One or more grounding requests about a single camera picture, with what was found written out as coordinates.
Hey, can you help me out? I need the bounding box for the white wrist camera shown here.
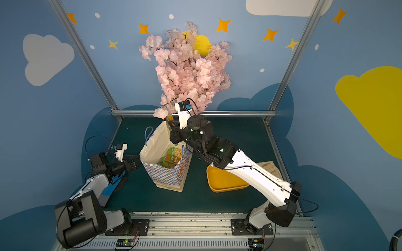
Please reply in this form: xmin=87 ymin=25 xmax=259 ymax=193
xmin=175 ymin=100 xmax=192 ymax=129
xmin=115 ymin=143 xmax=128 ymax=162

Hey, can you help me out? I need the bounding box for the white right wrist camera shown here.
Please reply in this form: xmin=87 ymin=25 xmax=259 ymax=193
xmin=175 ymin=100 xmax=192 ymax=129

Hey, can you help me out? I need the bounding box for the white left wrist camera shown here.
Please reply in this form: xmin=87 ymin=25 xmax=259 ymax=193
xmin=115 ymin=143 xmax=128 ymax=162

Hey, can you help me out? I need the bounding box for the beige cloth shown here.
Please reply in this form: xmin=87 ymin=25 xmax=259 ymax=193
xmin=258 ymin=161 xmax=283 ymax=180

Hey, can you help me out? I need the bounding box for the green corn soup packet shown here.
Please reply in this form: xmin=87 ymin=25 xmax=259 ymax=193
xmin=165 ymin=147 xmax=183 ymax=164

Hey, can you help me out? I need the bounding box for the left green circuit board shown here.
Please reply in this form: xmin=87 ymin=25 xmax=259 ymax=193
xmin=116 ymin=239 xmax=136 ymax=248

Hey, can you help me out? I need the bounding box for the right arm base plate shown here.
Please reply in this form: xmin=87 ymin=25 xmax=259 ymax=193
xmin=230 ymin=219 xmax=274 ymax=236

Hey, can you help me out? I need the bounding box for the green yellow soup packet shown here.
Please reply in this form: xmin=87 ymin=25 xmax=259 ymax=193
xmin=157 ymin=157 xmax=174 ymax=169

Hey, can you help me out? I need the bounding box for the right green circuit board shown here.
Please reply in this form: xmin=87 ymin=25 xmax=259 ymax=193
xmin=248 ymin=238 xmax=265 ymax=251

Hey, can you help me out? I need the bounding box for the pink cherry blossom tree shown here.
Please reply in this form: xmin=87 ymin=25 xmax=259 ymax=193
xmin=139 ymin=22 xmax=232 ymax=119

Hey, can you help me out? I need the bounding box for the green circuit board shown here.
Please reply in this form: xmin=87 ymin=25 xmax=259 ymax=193
xmin=248 ymin=238 xmax=265 ymax=251
xmin=116 ymin=239 xmax=136 ymax=248

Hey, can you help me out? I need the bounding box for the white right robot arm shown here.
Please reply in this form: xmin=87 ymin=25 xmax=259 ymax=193
xmin=169 ymin=98 xmax=302 ymax=229

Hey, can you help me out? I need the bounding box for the blue checkered paper bag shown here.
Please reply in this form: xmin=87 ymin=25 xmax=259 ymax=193
xmin=140 ymin=121 xmax=192 ymax=192

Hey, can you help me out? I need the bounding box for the yellow plastic tray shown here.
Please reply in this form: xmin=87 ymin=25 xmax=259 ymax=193
xmin=206 ymin=166 xmax=250 ymax=193

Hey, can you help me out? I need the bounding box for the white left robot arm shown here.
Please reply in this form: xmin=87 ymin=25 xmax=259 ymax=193
xmin=54 ymin=143 xmax=140 ymax=249

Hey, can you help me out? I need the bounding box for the blue grey work glove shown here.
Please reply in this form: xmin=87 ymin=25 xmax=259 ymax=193
xmin=98 ymin=172 xmax=127 ymax=207

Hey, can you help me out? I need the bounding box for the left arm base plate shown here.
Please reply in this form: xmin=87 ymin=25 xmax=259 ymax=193
xmin=105 ymin=219 xmax=150 ymax=236

